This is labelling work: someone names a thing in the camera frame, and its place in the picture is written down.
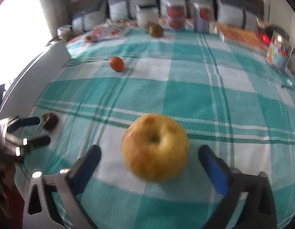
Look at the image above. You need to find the white jar black lid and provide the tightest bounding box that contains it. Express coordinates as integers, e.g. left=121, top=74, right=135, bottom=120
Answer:
left=136, top=5, right=159, bottom=28

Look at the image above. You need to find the small orange tangerine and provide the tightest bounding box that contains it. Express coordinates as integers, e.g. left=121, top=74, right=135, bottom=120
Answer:
left=109, top=57, right=124, bottom=72

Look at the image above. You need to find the grey curtain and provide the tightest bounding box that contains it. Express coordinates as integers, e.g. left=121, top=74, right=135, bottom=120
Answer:
left=39, top=0, right=71, bottom=38

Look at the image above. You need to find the brown handbag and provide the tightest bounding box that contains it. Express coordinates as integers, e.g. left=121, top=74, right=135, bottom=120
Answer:
left=256, top=18, right=289, bottom=46

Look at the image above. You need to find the clear bag of snacks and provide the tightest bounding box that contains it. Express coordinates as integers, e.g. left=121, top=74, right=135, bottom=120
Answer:
left=57, top=24, right=73, bottom=42

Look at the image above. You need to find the dark mangosteen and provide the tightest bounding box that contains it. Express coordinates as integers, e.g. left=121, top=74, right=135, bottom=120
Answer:
left=42, top=112, right=58, bottom=131

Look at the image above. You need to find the white foam box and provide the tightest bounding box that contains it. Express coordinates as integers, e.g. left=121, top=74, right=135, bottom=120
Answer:
left=0, top=41, right=70, bottom=119

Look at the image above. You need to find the brown kiwi fruit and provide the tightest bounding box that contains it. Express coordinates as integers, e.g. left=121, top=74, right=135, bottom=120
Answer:
left=147, top=22, right=164, bottom=38

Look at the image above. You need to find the red white carton right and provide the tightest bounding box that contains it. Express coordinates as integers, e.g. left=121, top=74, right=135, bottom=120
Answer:
left=193, top=3, right=213, bottom=34

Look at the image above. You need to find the floral snack packet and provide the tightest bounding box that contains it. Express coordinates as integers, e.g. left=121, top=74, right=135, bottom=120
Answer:
left=85, top=26, right=131, bottom=42

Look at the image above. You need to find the orange book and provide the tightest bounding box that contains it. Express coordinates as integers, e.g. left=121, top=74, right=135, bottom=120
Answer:
left=215, top=23, right=266, bottom=53

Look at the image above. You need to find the teal plaid tablecloth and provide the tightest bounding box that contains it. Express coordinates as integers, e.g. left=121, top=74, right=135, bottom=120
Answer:
left=15, top=29, right=295, bottom=228

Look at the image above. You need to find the colourful snack canister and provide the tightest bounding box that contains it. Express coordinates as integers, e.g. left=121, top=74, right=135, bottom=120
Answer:
left=266, top=31, right=294, bottom=71

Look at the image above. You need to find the red white carton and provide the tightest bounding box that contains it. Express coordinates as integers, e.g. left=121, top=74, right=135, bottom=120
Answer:
left=193, top=3, right=213, bottom=34
left=166, top=1, right=186, bottom=31

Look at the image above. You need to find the red white carton left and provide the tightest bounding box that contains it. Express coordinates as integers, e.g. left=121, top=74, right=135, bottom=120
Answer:
left=166, top=1, right=186, bottom=31

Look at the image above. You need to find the yellow apple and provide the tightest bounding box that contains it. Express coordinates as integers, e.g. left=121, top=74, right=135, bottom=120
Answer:
left=121, top=114, right=190, bottom=182

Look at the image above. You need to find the key bunch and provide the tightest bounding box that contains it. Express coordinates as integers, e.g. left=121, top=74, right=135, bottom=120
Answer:
left=281, top=79, right=295, bottom=93

